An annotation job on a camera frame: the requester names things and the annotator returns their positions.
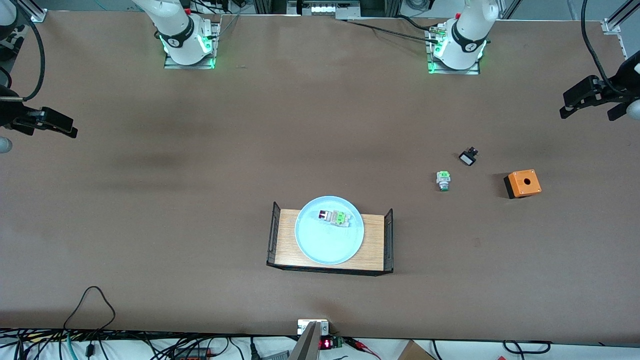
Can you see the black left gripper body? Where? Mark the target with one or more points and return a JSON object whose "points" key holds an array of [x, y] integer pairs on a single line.
{"points": [[620, 93]]}

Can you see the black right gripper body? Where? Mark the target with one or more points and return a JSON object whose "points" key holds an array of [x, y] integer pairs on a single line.
{"points": [[11, 118]]}

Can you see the red green switch block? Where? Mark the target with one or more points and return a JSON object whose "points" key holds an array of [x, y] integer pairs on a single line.
{"points": [[340, 219]]}

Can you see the light blue round plate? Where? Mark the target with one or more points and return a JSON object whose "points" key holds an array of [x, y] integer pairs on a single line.
{"points": [[327, 245]]}

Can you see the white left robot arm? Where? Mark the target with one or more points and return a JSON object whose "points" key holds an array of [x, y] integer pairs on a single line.
{"points": [[470, 30]]}

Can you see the white power strip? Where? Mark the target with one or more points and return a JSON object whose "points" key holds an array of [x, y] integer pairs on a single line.
{"points": [[325, 9]]}

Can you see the brown cardboard box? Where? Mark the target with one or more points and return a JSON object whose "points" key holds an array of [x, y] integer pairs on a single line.
{"points": [[415, 352]]}

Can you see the red clip leads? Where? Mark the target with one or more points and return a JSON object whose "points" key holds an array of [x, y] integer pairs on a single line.
{"points": [[357, 343]]}

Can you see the red digit display board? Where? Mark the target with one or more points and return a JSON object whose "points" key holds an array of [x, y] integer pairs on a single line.
{"points": [[326, 343]]}

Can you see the aluminium frame corner profile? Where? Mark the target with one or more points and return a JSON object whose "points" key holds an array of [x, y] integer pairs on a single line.
{"points": [[612, 25], [37, 14]]}

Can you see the orange button enclosure box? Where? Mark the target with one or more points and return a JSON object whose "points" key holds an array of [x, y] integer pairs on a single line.
{"points": [[525, 186]]}

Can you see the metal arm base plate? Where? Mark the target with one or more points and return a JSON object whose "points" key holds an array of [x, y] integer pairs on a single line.
{"points": [[470, 72], [172, 65]]}

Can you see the small black white-faced switch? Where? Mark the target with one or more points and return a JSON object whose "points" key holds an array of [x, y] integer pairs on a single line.
{"points": [[468, 158]]}

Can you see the green push button switch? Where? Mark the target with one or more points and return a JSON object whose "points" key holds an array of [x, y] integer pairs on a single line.
{"points": [[443, 179]]}

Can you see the grey camera mount bar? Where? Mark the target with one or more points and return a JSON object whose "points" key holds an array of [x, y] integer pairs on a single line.
{"points": [[310, 345]]}

